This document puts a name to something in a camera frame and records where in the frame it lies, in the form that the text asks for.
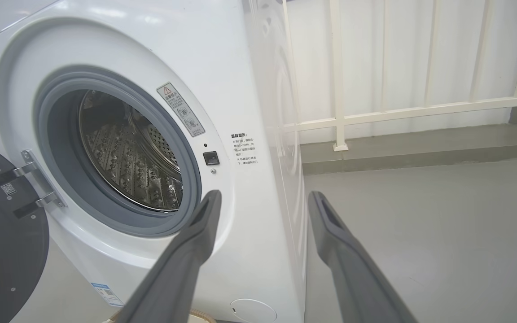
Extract white metal railing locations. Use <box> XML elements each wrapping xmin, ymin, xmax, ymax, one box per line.
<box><xmin>281</xmin><ymin>0</ymin><xmax>517</xmax><ymax>152</ymax></box>

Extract white washing machine body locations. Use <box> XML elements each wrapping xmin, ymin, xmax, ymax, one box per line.
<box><xmin>0</xmin><ymin>0</ymin><xmax>308</xmax><ymax>323</ymax></box>

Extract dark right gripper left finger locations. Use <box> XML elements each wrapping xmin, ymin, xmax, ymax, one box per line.
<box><xmin>117</xmin><ymin>190</ymin><xmax>222</xmax><ymax>323</ymax></box>

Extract grey rubber door gasket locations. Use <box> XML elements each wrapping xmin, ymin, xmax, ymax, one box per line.
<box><xmin>33</xmin><ymin>65</ymin><xmax>202</xmax><ymax>237</ymax></box>

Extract blue energy label sticker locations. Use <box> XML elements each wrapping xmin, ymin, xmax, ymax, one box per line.
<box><xmin>90</xmin><ymin>283</ymin><xmax>125</xmax><ymax>308</ymax></box>

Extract perforated steel drum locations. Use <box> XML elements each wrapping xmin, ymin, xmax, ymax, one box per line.
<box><xmin>78</xmin><ymin>89</ymin><xmax>184</xmax><ymax>212</ymax></box>

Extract black round glass door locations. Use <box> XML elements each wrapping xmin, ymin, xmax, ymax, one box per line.
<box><xmin>0</xmin><ymin>137</ymin><xmax>50</xmax><ymax>323</ymax></box>

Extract grey warning sticker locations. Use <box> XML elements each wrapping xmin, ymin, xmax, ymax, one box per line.
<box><xmin>157</xmin><ymin>82</ymin><xmax>206</xmax><ymax>137</ymax></box>

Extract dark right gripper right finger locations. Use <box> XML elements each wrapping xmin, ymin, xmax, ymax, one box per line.
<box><xmin>308</xmin><ymin>191</ymin><xmax>418</xmax><ymax>323</ymax></box>

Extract silver metal door hinge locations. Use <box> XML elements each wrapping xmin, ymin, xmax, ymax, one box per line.
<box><xmin>14</xmin><ymin>149</ymin><xmax>67</xmax><ymax>209</ymax></box>

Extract round white filter cover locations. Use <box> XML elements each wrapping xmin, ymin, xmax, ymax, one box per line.
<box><xmin>230</xmin><ymin>298</ymin><xmax>278</xmax><ymax>323</ymax></box>

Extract small printed text label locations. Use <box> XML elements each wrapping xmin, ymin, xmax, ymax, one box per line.
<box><xmin>230</xmin><ymin>132</ymin><xmax>259</xmax><ymax>166</ymax></box>

